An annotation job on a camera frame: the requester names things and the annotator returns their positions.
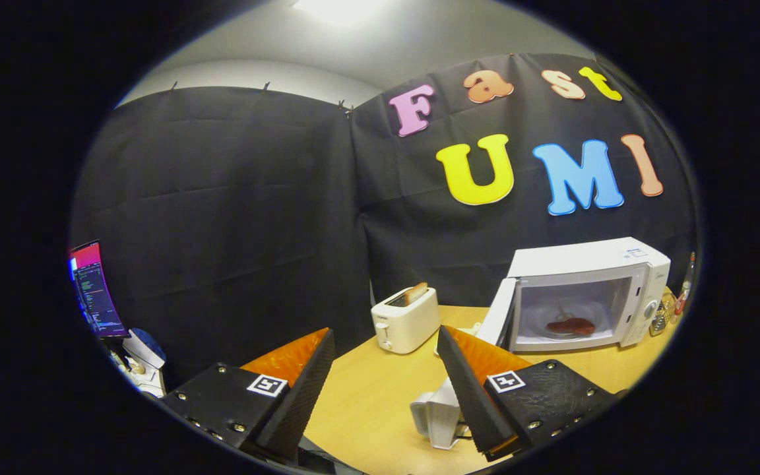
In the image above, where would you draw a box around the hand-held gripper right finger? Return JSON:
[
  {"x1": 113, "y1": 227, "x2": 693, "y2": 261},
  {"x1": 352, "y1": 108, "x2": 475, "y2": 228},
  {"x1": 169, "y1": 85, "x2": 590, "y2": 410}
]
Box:
[{"x1": 436, "y1": 325, "x2": 621, "y2": 462}]

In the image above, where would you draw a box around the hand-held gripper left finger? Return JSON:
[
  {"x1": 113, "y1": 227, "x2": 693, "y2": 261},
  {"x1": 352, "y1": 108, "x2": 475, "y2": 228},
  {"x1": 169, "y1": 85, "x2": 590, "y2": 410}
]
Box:
[{"x1": 159, "y1": 327, "x2": 336, "y2": 464}]

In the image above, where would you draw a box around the brown meat slice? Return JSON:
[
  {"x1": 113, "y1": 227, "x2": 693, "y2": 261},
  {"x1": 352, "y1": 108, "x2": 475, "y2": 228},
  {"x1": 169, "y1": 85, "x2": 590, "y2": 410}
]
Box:
[{"x1": 546, "y1": 317, "x2": 597, "y2": 336}]

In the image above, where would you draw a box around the white toaster oven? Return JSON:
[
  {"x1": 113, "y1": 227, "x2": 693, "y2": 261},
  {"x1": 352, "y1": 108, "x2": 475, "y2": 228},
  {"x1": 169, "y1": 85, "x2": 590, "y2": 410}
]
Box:
[{"x1": 476, "y1": 237, "x2": 672, "y2": 353}]

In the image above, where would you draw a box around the white bread toaster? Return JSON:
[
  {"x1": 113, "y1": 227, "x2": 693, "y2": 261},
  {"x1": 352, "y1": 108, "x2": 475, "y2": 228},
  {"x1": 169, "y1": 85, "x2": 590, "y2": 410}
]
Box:
[{"x1": 371, "y1": 286, "x2": 441, "y2": 355}]

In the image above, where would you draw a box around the white plastic device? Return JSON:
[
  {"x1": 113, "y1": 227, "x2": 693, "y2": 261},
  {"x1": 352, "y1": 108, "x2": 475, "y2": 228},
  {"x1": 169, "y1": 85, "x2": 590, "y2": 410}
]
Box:
[{"x1": 410, "y1": 377, "x2": 470, "y2": 451}]

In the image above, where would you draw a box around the glass turntable plate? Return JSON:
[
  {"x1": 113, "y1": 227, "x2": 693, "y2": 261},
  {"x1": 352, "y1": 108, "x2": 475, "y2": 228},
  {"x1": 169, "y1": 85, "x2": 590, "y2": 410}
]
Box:
[{"x1": 530, "y1": 305, "x2": 608, "y2": 340}]

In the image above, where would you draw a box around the white device with blue top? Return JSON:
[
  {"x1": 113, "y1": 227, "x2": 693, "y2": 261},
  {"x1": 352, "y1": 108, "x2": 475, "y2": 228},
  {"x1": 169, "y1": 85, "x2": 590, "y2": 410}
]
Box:
[{"x1": 110, "y1": 328, "x2": 168, "y2": 398}]

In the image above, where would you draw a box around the computer monitor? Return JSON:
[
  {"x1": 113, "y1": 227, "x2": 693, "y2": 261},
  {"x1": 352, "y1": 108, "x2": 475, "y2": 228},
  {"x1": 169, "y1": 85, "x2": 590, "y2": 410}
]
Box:
[{"x1": 69, "y1": 239, "x2": 131, "y2": 339}]

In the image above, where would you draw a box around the clear bottle with red label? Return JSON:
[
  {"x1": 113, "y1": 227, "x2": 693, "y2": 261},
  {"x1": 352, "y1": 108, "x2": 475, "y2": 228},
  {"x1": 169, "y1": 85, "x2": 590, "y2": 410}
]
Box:
[{"x1": 676, "y1": 252, "x2": 696, "y2": 324}]

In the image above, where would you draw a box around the large ceiling light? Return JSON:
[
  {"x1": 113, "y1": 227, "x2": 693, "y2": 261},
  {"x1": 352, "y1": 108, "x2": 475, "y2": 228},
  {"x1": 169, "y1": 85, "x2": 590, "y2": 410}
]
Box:
[{"x1": 291, "y1": 0, "x2": 394, "y2": 24}]

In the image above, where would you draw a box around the metal wire basket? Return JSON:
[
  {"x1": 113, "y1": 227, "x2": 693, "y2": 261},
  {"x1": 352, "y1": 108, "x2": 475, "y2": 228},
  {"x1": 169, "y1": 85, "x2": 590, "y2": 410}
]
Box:
[{"x1": 649, "y1": 294, "x2": 678, "y2": 337}]

